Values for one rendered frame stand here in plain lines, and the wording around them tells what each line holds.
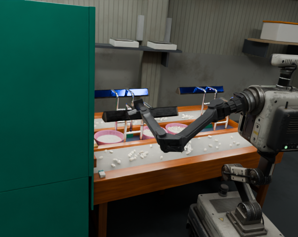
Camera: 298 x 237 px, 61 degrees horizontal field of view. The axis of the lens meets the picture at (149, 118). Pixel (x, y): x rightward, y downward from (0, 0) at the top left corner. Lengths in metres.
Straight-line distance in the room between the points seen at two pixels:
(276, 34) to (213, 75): 1.15
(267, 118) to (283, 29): 3.02
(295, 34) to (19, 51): 3.96
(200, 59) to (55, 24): 3.45
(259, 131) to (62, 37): 1.13
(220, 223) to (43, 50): 1.56
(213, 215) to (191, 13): 3.20
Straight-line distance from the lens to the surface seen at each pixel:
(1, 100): 1.38
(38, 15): 1.31
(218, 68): 4.70
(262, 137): 1.53
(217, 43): 4.62
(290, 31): 4.50
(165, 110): 2.05
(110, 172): 1.79
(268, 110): 1.48
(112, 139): 2.30
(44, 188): 1.62
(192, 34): 4.41
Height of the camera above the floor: 1.76
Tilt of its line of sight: 21 degrees down
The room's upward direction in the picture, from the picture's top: 5 degrees clockwise
